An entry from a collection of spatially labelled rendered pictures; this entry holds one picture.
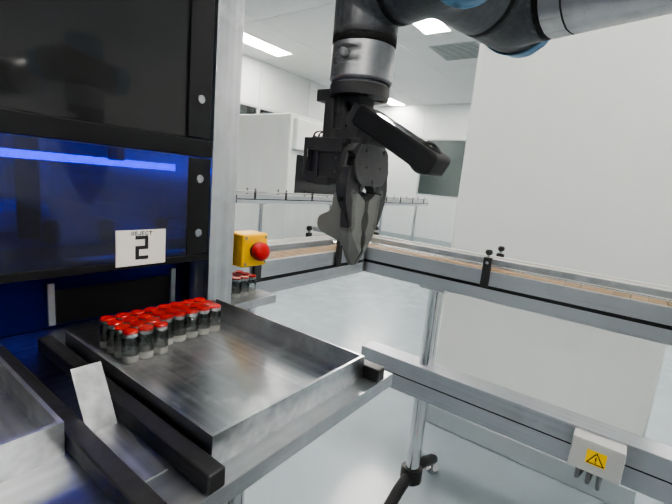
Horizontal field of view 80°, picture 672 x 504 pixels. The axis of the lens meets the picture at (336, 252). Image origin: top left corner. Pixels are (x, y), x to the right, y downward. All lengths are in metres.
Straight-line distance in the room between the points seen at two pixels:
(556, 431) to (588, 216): 0.85
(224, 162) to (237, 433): 0.53
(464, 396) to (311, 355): 0.87
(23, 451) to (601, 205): 1.79
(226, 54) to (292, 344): 0.54
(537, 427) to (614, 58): 1.33
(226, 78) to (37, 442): 0.63
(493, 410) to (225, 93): 1.17
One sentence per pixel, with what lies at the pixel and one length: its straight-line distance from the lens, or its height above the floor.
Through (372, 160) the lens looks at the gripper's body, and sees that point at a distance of 0.49.
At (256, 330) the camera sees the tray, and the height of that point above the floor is 0.89.
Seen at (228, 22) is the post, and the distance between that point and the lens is 0.87.
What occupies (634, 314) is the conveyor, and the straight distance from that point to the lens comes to 1.27.
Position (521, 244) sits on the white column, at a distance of 1.90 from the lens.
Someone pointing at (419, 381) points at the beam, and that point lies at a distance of 1.51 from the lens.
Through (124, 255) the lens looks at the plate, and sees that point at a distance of 0.74.
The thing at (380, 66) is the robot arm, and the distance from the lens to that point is 0.49.
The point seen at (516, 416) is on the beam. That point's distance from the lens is 1.43.
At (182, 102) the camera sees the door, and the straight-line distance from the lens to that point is 0.79.
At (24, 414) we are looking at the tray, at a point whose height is 0.88.
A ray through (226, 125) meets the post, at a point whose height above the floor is 1.24.
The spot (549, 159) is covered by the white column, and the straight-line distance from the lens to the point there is 1.88.
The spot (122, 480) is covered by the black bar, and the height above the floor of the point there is 0.90.
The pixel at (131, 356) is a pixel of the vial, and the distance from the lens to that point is 0.64.
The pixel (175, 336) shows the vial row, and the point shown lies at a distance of 0.71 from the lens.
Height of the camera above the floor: 1.16
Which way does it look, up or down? 10 degrees down
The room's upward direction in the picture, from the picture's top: 5 degrees clockwise
